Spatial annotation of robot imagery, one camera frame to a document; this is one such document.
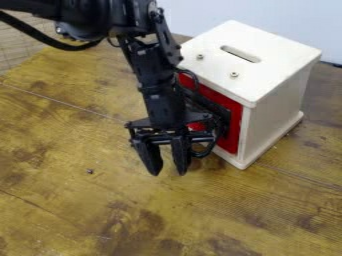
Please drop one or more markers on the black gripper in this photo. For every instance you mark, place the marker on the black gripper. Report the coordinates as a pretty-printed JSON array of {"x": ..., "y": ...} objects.
[{"x": 164, "y": 126}]

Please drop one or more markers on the red drawer front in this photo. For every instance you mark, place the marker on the red drawer front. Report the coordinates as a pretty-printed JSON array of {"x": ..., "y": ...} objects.
[{"x": 190, "y": 82}]

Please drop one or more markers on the black metal drawer handle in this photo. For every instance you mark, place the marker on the black metal drawer handle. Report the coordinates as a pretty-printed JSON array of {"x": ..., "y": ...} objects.
[{"x": 213, "y": 127}]

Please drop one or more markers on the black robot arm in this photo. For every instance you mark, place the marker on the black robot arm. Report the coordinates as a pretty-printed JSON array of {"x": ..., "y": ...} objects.
[{"x": 135, "y": 22}]

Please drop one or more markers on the small screw on table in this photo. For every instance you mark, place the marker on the small screw on table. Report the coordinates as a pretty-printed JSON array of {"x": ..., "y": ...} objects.
[{"x": 90, "y": 171}]

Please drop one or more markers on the white wooden box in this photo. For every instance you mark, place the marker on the white wooden box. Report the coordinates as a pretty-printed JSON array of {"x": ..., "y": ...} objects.
[{"x": 254, "y": 73}]

